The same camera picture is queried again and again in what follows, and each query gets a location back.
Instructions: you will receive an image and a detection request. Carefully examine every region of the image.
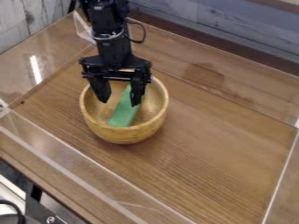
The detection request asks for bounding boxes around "black cable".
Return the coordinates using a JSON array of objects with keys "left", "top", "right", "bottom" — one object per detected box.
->
[{"left": 126, "top": 17, "right": 147, "bottom": 45}]

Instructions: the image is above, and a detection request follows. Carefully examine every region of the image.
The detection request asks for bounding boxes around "brown wooden bowl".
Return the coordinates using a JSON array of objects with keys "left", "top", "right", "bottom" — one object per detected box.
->
[{"left": 79, "top": 77, "right": 170, "bottom": 144}]

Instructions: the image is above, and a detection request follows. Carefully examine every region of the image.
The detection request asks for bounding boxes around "clear acrylic tray wall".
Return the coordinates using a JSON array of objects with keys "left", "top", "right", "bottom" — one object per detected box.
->
[{"left": 0, "top": 17, "right": 299, "bottom": 224}]

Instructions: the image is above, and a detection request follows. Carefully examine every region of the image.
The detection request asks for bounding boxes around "green rectangular block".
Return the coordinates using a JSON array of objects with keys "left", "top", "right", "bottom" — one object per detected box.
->
[{"left": 107, "top": 85, "right": 139, "bottom": 127}]

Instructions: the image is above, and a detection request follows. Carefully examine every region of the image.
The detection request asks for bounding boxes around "black table clamp bracket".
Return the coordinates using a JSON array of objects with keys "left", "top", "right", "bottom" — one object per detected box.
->
[{"left": 26, "top": 185, "right": 82, "bottom": 224}]

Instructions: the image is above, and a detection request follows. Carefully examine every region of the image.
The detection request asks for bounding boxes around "clear acrylic corner bracket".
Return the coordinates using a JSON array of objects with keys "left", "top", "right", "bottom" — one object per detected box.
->
[{"left": 72, "top": 11, "right": 96, "bottom": 44}]

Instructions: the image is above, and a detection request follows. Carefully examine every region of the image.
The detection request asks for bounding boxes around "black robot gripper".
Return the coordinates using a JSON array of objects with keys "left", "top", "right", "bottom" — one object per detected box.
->
[{"left": 79, "top": 34, "right": 152, "bottom": 106}]

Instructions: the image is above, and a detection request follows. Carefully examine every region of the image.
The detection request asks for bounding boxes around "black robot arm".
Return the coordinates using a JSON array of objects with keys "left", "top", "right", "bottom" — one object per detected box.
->
[{"left": 79, "top": 0, "right": 152, "bottom": 106}]

